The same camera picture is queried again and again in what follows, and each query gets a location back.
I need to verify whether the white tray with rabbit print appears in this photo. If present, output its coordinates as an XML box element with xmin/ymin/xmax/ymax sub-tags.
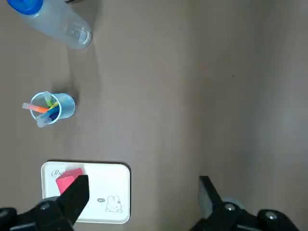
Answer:
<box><xmin>40</xmin><ymin>161</ymin><xmax>132</xmax><ymax>225</ymax></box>

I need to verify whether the clear blue plastic cup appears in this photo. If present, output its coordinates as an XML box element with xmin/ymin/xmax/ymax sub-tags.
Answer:
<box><xmin>29</xmin><ymin>91</ymin><xmax>76</xmax><ymax>126</ymax></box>

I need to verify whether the clear bottle with blue cap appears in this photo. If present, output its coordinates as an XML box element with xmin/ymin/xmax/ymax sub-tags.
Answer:
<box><xmin>6</xmin><ymin>0</ymin><xmax>93</xmax><ymax>51</ymax></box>

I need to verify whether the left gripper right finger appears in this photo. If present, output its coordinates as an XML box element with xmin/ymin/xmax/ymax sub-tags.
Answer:
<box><xmin>189</xmin><ymin>175</ymin><xmax>302</xmax><ymax>231</ymax></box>

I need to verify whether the orange pen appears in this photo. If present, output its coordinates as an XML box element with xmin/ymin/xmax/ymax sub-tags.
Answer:
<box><xmin>22</xmin><ymin>102</ymin><xmax>50</xmax><ymax>114</ymax></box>

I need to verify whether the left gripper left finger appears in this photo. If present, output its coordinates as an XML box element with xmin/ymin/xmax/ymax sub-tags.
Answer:
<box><xmin>0</xmin><ymin>175</ymin><xmax>90</xmax><ymax>231</ymax></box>

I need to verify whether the green pen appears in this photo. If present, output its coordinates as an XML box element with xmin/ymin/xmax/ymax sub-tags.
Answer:
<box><xmin>44</xmin><ymin>90</ymin><xmax>55</xmax><ymax>108</ymax></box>

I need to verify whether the red foam block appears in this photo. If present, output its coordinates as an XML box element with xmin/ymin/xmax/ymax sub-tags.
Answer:
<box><xmin>55</xmin><ymin>168</ymin><xmax>85</xmax><ymax>196</ymax></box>

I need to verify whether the blue pen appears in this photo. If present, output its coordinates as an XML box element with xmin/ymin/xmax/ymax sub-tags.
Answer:
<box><xmin>36</xmin><ymin>108</ymin><xmax>60</xmax><ymax>128</ymax></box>

